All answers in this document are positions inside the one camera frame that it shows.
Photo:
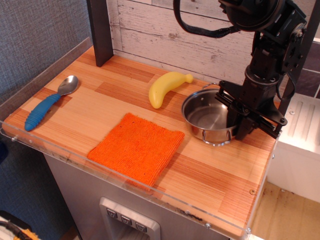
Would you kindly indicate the dark right shelf post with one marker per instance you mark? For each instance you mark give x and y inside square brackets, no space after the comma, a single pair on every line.
[305,47]

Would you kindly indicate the silver dispenser button panel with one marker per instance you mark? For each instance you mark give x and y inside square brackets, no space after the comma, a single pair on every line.
[123,223]

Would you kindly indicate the yellow plastic banana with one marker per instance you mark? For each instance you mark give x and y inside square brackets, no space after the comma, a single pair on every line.
[164,84]

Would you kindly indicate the dark shelf post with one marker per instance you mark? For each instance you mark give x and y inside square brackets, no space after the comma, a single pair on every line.
[100,30]
[305,47]

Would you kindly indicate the clear acrylic guard rail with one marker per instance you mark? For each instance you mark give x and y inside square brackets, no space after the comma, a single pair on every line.
[217,187]

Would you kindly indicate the small steel pot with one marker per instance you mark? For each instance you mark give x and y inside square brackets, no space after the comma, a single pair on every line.
[206,117]

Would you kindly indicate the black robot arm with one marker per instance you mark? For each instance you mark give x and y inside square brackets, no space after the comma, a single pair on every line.
[279,27]

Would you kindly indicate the blue handled metal spoon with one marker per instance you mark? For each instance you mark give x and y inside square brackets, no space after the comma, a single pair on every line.
[68,86]

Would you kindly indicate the grey toy fridge cabinet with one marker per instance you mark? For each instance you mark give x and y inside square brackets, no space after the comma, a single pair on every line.
[82,191]

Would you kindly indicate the white toy sink unit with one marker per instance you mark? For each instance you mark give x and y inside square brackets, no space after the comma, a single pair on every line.
[295,164]

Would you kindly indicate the orange knitted towel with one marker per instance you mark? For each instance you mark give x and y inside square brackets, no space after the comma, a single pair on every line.
[138,149]

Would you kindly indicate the dark left shelf post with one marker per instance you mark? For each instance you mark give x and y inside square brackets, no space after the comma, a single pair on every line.
[100,30]

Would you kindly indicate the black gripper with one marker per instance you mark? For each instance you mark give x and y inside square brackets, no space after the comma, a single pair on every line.
[251,105]

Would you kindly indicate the orange object bottom left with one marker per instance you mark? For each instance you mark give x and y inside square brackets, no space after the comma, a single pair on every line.
[18,233]

